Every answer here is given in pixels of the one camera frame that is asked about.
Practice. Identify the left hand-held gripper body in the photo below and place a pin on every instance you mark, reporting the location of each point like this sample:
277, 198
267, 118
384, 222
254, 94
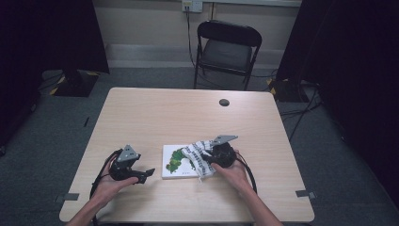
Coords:
124, 166

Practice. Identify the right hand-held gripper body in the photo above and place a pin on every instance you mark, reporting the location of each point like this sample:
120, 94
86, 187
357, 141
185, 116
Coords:
222, 155

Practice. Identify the white grey patterned cloth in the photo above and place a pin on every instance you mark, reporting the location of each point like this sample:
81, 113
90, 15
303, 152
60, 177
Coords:
196, 153

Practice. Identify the white book with green caterpillar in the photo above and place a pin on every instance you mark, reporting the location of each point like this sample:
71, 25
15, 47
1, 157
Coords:
167, 153

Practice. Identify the person's right hand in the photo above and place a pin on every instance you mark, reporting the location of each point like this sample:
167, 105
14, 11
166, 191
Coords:
236, 175

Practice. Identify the person's left hand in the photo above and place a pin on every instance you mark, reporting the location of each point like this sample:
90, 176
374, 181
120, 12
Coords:
108, 188

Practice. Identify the small black floor marker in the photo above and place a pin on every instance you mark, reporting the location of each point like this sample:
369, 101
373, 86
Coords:
86, 121

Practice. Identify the grey tape strip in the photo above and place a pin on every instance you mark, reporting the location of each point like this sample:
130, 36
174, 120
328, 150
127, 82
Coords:
69, 197
305, 193

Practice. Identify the black stand base yellow stripes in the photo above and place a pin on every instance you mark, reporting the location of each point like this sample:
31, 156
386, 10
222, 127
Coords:
287, 91
75, 84

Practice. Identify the black folding chair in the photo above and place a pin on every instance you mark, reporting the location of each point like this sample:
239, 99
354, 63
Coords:
226, 55

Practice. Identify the black curtain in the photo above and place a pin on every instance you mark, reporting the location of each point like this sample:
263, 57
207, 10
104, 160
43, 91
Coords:
354, 62
47, 37

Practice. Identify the white wall socket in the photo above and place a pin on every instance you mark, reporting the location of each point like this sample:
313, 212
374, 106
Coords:
192, 5

